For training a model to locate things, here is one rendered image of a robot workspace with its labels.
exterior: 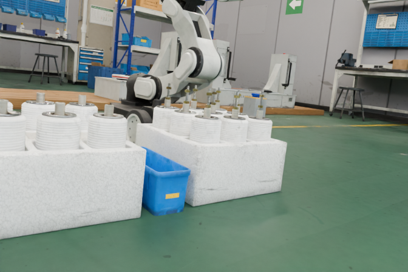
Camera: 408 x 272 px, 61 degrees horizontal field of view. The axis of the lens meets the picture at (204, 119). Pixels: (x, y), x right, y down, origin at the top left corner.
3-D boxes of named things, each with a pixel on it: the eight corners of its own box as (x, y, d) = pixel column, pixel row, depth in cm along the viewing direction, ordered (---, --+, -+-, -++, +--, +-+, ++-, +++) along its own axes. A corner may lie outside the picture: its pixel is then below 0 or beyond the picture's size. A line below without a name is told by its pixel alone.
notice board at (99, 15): (89, 22, 695) (90, 4, 690) (112, 27, 726) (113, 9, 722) (89, 22, 693) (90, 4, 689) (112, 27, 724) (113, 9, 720)
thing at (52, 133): (30, 185, 85) (33, 112, 83) (70, 181, 91) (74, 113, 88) (37, 198, 77) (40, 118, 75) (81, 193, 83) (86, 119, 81)
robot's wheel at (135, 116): (121, 148, 166) (124, 106, 163) (130, 147, 169) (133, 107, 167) (142, 158, 151) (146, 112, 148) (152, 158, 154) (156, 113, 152)
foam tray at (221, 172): (132, 170, 132) (136, 123, 129) (212, 163, 156) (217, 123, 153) (192, 207, 101) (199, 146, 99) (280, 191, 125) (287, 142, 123)
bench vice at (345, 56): (346, 68, 551) (349, 53, 548) (357, 68, 538) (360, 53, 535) (333, 65, 524) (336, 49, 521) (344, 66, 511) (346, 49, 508)
